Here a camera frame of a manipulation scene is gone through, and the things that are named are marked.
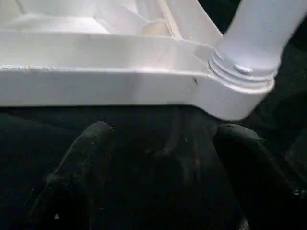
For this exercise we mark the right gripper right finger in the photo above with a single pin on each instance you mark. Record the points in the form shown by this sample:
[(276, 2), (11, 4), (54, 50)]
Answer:
[(259, 182)]

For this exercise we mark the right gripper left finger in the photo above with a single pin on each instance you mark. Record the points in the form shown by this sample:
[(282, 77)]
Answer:
[(81, 172)]

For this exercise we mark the white plastic table top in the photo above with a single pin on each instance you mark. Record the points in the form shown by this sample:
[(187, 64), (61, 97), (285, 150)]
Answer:
[(96, 83)]

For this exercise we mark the white plastic table leg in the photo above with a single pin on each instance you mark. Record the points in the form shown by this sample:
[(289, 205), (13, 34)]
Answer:
[(251, 36)]

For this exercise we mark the black plastic mat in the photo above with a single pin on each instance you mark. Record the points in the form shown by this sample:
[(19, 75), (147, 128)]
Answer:
[(156, 167)]

